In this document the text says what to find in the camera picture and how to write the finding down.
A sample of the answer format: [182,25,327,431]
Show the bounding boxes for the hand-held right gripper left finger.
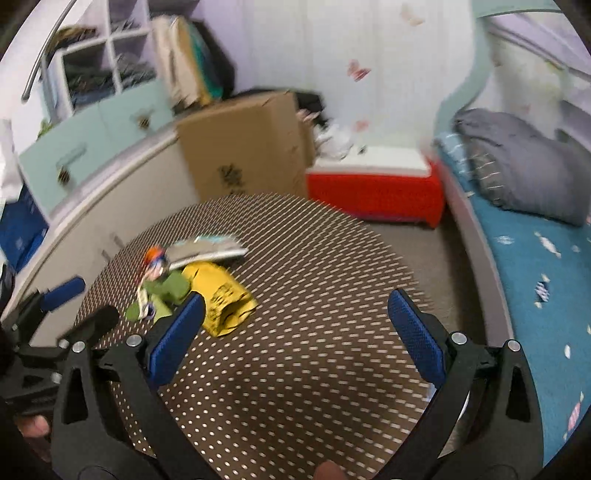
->
[50,293,208,480]

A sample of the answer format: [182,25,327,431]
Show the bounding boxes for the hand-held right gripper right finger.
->
[381,290,543,480]

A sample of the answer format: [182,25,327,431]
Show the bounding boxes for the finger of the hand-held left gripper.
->
[58,305,120,352]
[0,276,86,344]

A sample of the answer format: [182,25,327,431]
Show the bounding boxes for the green snack packet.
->
[124,270,191,321]

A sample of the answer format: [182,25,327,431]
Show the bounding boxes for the yellow snack packet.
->
[182,262,258,337]

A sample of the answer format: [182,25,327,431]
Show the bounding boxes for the orange blue wrapper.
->
[143,247,169,278]

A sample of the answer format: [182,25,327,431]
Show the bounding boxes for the teal grey snack wrapper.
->
[165,233,250,269]

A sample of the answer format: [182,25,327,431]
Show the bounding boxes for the person's left hand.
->
[16,414,51,439]

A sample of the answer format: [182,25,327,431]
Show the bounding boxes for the blue box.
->
[0,185,49,273]

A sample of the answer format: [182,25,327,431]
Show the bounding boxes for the round brown dotted table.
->
[74,193,444,480]

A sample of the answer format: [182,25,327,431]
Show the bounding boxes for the bed with teal sheet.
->
[434,131,591,467]

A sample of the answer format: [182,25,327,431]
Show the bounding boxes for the white cabinet teal drawers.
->
[0,83,204,324]

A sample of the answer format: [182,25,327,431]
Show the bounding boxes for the red storage box white lid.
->
[305,145,446,229]

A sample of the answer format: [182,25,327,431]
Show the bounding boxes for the teal striped pillow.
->
[436,131,476,195]

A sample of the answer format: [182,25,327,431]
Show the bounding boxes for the large cardboard box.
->
[175,90,317,201]

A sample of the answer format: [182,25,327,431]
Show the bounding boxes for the grey folded blanket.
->
[452,108,591,227]

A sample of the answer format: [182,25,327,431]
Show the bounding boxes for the white plastic bag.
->
[316,122,365,160]

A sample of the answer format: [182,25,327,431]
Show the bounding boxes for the white cube shelf unit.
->
[41,0,158,121]

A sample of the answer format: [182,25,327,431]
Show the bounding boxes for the curved metal bar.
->
[21,0,77,100]

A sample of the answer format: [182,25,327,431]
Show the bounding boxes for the beige paper bag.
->
[152,16,208,109]

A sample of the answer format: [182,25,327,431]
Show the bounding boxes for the black cloth behind box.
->
[293,91,328,127]

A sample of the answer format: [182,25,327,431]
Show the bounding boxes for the teal bag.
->
[189,23,227,100]

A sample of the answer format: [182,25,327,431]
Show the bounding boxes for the lilac wall shelf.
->
[480,9,591,93]

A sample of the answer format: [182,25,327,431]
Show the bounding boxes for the beige butterfly wall sticker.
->
[399,4,426,26]

